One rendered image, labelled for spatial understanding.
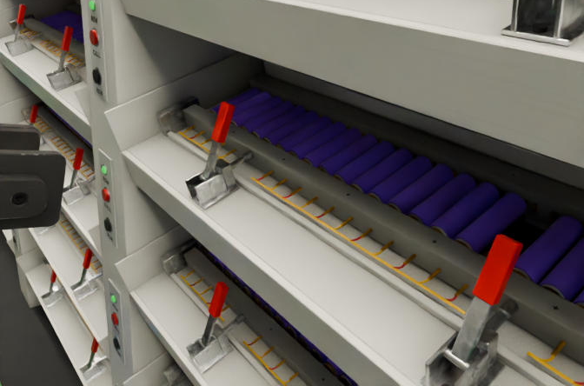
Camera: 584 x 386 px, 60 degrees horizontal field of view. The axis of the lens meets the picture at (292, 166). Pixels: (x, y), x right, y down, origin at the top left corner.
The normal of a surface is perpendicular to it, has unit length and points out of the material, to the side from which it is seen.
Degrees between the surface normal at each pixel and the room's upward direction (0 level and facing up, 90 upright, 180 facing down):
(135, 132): 90
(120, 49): 90
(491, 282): 73
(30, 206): 90
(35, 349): 0
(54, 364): 0
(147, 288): 18
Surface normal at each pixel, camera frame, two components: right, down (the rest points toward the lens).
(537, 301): -0.17, -0.81
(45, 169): 0.64, 0.35
